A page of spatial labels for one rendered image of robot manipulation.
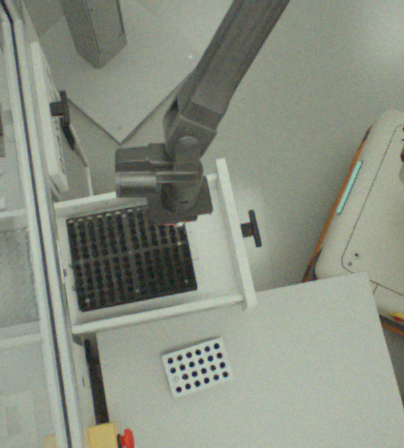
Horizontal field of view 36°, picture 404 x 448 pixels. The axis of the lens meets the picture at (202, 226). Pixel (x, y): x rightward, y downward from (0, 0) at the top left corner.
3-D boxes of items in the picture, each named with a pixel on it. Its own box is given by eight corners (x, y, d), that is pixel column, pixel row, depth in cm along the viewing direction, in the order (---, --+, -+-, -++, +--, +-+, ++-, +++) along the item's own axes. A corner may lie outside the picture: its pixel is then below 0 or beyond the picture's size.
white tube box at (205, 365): (220, 338, 126) (221, 337, 123) (233, 379, 124) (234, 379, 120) (162, 357, 125) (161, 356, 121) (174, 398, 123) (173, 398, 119)
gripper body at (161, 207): (143, 186, 100) (144, 167, 93) (205, 179, 102) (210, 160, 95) (149, 224, 98) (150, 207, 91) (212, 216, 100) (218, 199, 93)
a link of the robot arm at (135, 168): (201, 139, 81) (194, 107, 88) (113, 140, 80) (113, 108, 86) (197, 211, 89) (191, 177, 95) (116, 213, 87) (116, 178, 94)
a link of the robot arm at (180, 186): (205, 185, 87) (203, 148, 89) (156, 186, 86) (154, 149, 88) (200, 203, 93) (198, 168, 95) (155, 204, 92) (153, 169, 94)
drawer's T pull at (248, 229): (253, 210, 119) (254, 208, 118) (261, 247, 117) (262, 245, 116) (235, 213, 119) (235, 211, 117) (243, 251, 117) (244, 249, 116)
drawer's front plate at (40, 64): (49, 67, 135) (38, 40, 124) (68, 192, 128) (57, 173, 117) (41, 69, 135) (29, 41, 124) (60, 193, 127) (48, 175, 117)
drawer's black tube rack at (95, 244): (180, 207, 125) (180, 197, 119) (197, 292, 121) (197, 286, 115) (71, 227, 124) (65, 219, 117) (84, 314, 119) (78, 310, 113)
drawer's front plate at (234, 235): (221, 175, 129) (224, 156, 119) (251, 312, 122) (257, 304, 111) (213, 177, 129) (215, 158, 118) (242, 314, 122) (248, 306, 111)
